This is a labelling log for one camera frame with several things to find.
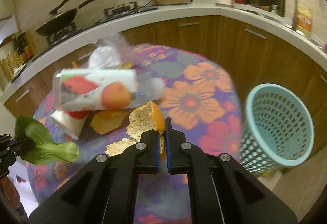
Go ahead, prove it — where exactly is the black gas stove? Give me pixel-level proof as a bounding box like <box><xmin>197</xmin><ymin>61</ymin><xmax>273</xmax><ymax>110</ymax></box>
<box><xmin>32</xmin><ymin>0</ymin><xmax>159</xmax><ymax>61</ymax></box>

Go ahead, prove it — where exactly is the wooden cabinet front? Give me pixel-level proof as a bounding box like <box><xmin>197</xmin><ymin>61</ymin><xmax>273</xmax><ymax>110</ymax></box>
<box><xmin>3</xmin><ymin>15</ymin><xmax>327</xmax><ymax>156</ymax></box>

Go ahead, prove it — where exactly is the white plastic bag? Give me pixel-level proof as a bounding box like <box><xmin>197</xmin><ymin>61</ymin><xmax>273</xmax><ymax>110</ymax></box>
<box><xmin>87</xmin><ymin>46</ymin><xmax>122</xmax><ymax>69</ymax></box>

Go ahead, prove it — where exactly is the orange snack wrapper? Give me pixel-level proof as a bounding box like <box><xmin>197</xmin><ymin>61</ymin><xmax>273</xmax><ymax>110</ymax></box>
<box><xmin>90</xmin><ymin>110</ymin><xmax>129</xmax><ymax>135</ymax></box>

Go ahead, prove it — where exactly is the fruit juice carton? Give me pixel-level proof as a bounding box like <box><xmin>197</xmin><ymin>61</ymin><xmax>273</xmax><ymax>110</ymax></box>
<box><xmin>52</xmin><ymin>69</ymin><xmax>138</xmax><ymax>112</ymax></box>

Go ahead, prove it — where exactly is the clear plastic bag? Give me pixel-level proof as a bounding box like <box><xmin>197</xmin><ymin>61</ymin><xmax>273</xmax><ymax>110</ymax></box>
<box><xmin>93</xmin><ymin>33</ymin><xmax>165</xmax><ymax>102</ymax></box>

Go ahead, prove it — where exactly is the black frying pan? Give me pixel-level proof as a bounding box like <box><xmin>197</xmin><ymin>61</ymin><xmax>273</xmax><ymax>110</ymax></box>
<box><xmin>36</xmin><ymin>0</ymin><xmax>96</xmax><ymax>37</ymax></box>

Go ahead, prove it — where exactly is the yellow detergent bottle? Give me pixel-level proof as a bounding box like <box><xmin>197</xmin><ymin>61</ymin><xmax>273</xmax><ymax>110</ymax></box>
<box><xmin>297</xmin><ymin>4</ymin><xmax>313</xmax><ymax>37</ymax></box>

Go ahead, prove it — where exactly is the light blue plastic basket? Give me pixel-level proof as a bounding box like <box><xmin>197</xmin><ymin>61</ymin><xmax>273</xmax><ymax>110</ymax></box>
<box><xmin>240</xmin><ymin>84</ymin><xmax>314</xmax><ymax>174</ymax></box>

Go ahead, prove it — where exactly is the white counter top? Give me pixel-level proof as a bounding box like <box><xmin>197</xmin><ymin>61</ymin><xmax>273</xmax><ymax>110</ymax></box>
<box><xmin>1</xmin><ymin>4</ymin><xmax>326</xmax><ymax>104</ymax></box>

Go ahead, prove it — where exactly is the small orange peel piece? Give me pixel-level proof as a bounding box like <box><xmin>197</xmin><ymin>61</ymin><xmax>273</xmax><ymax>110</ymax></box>
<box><xmin>105</xmin><ymin>138</ymin><xmax>136</xmax><ymax>157</ymax></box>

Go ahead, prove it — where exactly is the green bok choy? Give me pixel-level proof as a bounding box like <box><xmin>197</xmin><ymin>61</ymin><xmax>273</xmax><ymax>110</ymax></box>
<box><xmin>15</xmin><ymin>116</ymin><xmax>80</xmax><ymax>165</ymax></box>

